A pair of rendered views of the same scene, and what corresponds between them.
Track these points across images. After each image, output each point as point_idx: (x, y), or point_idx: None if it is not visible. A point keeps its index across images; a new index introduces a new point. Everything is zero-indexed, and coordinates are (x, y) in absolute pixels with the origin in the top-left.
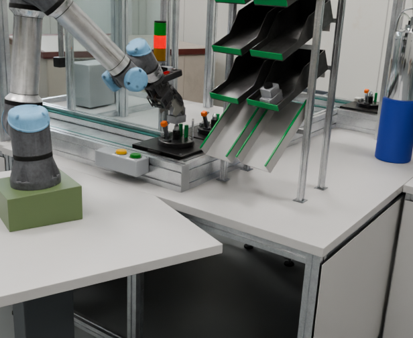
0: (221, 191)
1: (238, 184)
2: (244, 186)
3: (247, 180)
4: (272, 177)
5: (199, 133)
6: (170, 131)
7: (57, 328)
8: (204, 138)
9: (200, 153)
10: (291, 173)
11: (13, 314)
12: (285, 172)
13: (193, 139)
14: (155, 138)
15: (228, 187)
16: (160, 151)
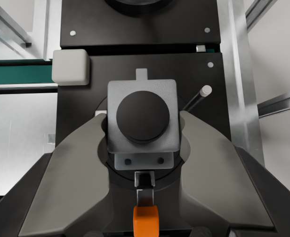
0: (286, 173)
1: (279, 116)
2: None
3: (276, 86)
4: None
5: (120, 10)
6: (72, 77)
7: None
8: (163, 38)
9: (231, 141)
10: None
11: None
12: None
13: (181, 100)
14: (63, 136)
15: (279, 146)
16: (163, 230)
